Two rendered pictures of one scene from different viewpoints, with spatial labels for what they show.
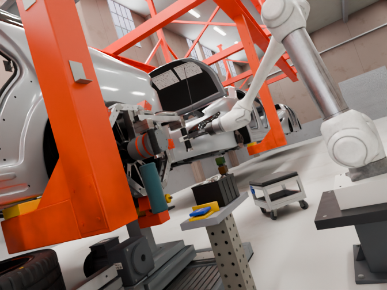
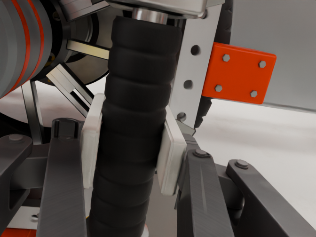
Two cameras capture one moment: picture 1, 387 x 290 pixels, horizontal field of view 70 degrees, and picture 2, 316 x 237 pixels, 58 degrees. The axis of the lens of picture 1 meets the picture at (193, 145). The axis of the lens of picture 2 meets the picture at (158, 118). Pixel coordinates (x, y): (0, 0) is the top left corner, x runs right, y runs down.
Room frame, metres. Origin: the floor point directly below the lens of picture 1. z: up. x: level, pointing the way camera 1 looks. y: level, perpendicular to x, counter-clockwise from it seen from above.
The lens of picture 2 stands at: (1.59, -0.10, 0.89)
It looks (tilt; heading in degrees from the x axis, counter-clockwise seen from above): 18 degrees down; 54
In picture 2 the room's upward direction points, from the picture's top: 11 degrees clockwise
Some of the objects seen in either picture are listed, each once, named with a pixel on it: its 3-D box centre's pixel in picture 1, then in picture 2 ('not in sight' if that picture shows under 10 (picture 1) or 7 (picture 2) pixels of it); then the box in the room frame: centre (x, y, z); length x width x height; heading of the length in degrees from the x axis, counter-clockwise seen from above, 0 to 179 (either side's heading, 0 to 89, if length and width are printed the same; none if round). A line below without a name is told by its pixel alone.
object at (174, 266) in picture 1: (151, 270); not in sight; (1.70, 0.47, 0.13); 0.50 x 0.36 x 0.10; 153
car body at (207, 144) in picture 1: (219, 120); not in sight; (6.43, -0.75, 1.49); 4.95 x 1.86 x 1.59; 153
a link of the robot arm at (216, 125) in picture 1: (219, 126); not in sight; (1.57, -0.17, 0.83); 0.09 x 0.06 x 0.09; 153
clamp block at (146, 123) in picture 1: (143, 125); not in sight; (1.38, 0.21, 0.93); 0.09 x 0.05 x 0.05; 63
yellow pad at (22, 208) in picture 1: (26, 208); not in sight; (1.33, 0.86, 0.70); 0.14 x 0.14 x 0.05; 63
